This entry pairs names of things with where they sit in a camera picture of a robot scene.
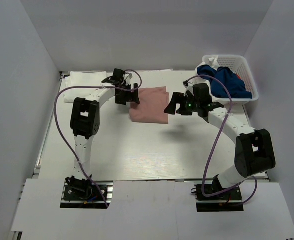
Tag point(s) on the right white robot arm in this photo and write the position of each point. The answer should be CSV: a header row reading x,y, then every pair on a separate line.
x,y
254,152

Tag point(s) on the pink t shirt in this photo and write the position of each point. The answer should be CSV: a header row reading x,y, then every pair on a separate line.
x,y
153,102

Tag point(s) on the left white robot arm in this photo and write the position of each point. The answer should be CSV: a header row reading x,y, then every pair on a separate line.
x,y
85,124

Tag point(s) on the blue t shirt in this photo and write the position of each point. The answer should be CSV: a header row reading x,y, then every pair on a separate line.
x,y
227,82

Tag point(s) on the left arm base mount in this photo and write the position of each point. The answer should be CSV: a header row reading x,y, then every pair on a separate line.
x,y
83,194

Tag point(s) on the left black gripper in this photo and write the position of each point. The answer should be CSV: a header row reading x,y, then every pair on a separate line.
x,y
131,97

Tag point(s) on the white red t shirt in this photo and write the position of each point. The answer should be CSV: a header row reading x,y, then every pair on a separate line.
x,y
207,75

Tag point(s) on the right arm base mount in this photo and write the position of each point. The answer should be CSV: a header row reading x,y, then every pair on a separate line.
x,y
231,201

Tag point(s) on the white plastic basket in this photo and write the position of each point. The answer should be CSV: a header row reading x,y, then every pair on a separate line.
x,y
238,65

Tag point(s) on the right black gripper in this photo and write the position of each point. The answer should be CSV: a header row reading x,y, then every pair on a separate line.
x,y
179,98

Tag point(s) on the folded white t shirt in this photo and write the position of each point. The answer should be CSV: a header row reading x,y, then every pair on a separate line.
x,y
82,79

